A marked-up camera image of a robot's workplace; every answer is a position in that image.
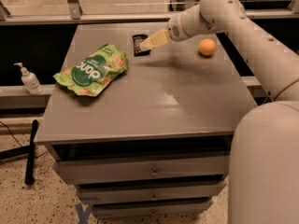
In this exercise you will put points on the metal railing frame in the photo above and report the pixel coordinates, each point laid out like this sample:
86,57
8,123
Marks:
17,12

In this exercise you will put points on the bottom grey drawer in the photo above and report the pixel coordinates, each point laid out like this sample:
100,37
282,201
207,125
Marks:
150,208

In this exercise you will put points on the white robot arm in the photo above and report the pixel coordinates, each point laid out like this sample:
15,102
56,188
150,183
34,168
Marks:
264,159

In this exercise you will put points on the white pump bottle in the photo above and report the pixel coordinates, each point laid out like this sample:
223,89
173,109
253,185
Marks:
29,80

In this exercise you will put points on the grey drawer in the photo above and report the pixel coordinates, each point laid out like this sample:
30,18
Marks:
90,172
150,208
152,193

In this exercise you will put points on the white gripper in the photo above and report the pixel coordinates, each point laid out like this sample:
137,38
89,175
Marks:
175,32

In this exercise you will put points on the green chip bag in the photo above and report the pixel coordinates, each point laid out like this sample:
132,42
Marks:
95,72

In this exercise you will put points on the top grey drawer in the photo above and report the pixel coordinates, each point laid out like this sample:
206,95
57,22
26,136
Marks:
90,172

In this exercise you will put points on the orange fruit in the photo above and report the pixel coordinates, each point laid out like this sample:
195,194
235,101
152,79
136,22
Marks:
207,47

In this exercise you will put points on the grey drawer cabinet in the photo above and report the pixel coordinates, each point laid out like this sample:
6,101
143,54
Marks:
170,104

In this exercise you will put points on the black stand leg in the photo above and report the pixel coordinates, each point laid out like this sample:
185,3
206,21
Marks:
28,151

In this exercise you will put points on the middle grey drawer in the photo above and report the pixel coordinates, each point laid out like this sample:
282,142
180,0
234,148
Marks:
152,193

